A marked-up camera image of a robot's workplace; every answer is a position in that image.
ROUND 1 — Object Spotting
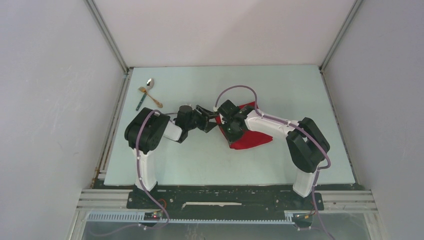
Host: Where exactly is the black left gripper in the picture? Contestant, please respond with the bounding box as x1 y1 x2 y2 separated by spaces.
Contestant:
185 105 220 133

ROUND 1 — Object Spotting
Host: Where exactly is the red satin napkin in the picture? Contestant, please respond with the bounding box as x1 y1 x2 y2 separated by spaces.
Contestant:
215 102 273 150

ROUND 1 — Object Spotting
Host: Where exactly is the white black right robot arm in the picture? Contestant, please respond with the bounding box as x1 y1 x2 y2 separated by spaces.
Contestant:
213 100 330 209

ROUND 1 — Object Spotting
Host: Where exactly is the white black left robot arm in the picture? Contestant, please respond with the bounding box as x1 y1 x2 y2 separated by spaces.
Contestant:
124 105 219 208

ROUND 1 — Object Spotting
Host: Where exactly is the gold fork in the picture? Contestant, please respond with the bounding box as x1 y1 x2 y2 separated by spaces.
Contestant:
138 87 163 108

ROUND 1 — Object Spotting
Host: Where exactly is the silver spoon teal handle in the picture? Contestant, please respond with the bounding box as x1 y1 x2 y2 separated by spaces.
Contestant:
135 78 156 112

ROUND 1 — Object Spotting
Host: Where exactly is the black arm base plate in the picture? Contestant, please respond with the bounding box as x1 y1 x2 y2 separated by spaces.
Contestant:
126 185 324 220

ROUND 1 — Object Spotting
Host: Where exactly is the white slotted cable duct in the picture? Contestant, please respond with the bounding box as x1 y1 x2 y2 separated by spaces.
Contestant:
85 211 294 225

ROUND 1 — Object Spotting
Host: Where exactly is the left aluminium frame post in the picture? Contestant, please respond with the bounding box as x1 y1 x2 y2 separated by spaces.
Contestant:
84 0 130 74

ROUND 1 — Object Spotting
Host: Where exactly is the aluminium frame post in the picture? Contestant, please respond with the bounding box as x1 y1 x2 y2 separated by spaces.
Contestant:
319 0 364 74
84 0 130 74

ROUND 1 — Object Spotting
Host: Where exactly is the right aluminium frame post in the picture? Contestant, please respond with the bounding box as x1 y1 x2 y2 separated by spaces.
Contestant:
319 0 364 74

